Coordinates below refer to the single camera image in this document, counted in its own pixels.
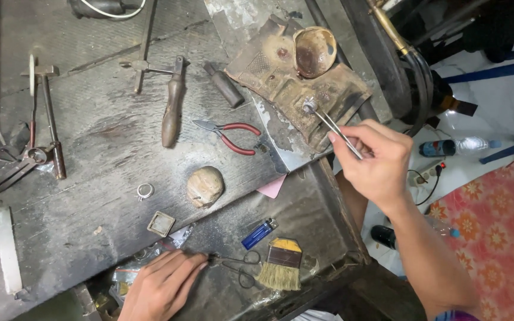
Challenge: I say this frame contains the dark bottle with blue cap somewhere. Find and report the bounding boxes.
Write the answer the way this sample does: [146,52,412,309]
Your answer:
[369,216,461,251]

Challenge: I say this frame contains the person's right hand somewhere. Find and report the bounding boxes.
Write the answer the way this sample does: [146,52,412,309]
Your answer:
[327,119,415,211]

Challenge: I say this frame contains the steel tweezers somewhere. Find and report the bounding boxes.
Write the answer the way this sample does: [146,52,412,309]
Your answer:
[304,100,364,160]

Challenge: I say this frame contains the plain silver ring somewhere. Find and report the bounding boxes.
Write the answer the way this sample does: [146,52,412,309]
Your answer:
[136,182,155,202]

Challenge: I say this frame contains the purple wristband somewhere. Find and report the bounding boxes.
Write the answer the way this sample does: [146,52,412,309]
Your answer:
[435,310,482,321]

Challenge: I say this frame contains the black scissors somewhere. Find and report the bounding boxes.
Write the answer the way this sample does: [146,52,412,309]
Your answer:
[207,250,262,289]

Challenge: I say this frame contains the dark cylindrical handle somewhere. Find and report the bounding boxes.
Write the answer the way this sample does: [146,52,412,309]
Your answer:
[203,62,245,109]

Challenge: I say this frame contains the dark motor with white cable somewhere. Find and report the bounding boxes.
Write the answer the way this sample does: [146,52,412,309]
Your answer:
[67,0,147,21]

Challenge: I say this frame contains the clear plastic bags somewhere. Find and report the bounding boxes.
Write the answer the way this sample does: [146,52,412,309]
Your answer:
[109,224,195,309]

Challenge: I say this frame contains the white power strip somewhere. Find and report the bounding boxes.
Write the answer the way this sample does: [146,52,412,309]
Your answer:
[407,160,446,187]

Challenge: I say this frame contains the small metal hammer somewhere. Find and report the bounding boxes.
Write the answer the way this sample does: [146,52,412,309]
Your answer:
[20,65,68,181]

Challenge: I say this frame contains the thin white stick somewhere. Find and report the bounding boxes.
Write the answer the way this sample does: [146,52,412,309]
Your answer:
[28,54,36,97]

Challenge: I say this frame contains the wooden-handled metal tool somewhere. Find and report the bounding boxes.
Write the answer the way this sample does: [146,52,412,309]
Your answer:
[161,55,186,149]

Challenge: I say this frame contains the burnt brown soldering board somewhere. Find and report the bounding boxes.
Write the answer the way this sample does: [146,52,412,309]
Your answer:
[224,14,373,153]

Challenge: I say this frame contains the metal cross-shaped tool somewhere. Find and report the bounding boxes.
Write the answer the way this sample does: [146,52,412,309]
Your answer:
[119,0,191,95]

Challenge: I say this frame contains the plastic water bottle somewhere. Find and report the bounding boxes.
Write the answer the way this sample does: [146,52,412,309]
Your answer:
[419,136,502,158]

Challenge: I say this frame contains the brown shell-shaped dish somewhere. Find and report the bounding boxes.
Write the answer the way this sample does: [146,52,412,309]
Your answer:
[293,26,338,79]

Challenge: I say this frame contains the blue lighter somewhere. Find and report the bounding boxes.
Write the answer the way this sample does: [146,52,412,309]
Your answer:
[241,218,279,251]

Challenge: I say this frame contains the yellow-handled bristle brush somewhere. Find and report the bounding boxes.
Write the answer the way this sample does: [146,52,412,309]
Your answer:
[255,237,303,292]

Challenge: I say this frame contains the blue chair frame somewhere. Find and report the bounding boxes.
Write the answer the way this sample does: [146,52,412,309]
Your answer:
[441,53,514,165]

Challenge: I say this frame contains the small square metal dish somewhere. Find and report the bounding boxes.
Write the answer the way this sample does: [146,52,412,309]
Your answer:
[146,211,176,238]

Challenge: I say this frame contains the rounded beige lump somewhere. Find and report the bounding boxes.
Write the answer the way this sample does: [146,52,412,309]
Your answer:
[186,166,225,209]

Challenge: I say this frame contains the pink paper piece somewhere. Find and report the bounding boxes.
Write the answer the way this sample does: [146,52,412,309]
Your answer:
[256,174,287,199]

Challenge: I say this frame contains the shiny metal sheet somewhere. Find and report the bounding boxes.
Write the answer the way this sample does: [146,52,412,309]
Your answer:
[203,0,334,173]

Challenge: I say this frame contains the red-handled pliers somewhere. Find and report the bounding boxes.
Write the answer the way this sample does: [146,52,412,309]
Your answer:
[192,119,262,156]

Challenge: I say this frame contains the brass torch with black hose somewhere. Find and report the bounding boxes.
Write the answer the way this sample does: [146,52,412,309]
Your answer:
[366,0,435,136]

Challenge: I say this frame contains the white bar block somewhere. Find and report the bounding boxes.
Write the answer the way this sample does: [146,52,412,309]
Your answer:
[0,205,24,295]

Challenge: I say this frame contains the red floral mat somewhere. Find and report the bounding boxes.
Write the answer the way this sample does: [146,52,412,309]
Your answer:
[426,146,514,321]

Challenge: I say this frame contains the person's left hand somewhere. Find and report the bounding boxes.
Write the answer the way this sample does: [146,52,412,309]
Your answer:
[118,250,210,321]

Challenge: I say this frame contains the black power cable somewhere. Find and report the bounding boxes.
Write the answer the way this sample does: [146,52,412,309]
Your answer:
[408,164,443,207]

